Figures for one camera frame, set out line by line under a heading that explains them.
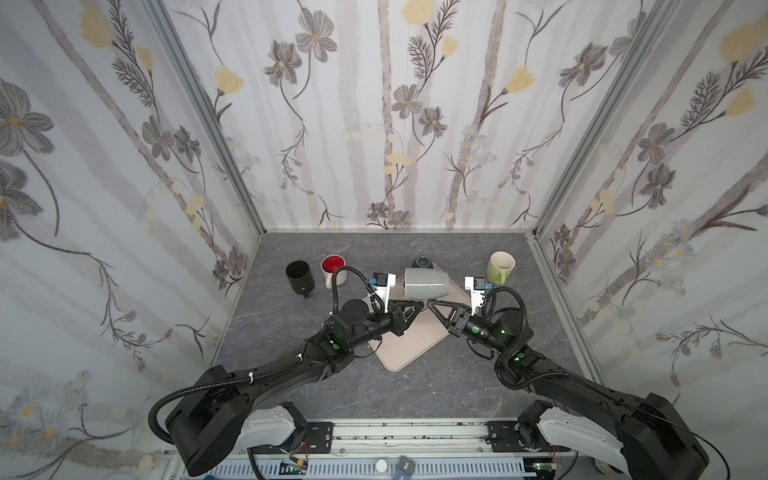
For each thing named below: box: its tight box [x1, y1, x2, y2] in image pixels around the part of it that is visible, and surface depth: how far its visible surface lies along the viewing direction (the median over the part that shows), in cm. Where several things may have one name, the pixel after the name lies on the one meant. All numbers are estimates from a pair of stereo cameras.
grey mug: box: [404, 267, 449, 301], surface depth 69 cm
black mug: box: [286, 260, 315, 299], surface depth 100 cm
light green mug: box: [486, 250, 516, 285], surface depth 101 cm
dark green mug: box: [411, 256, 434, 269], surface depth 99 cm
